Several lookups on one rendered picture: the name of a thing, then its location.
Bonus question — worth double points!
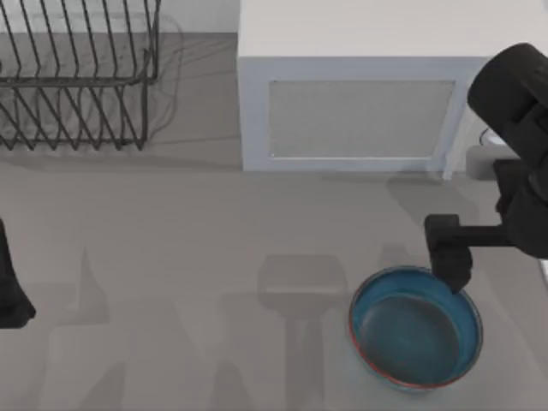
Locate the pale microwave door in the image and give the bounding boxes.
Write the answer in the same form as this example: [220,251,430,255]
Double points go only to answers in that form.
[238,57,468,173]

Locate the blue bowl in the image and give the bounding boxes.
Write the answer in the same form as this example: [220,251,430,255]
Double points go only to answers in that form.
[348,265,485,395]

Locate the dark wire dish rack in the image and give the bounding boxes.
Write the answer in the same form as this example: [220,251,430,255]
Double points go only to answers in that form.
[0,0,164,152]

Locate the pale microwave door handle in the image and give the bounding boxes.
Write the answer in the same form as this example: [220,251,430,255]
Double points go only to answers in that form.
[442,111,473,181]

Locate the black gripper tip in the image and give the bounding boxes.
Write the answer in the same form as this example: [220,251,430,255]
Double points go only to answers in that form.
[0,218,37,331]

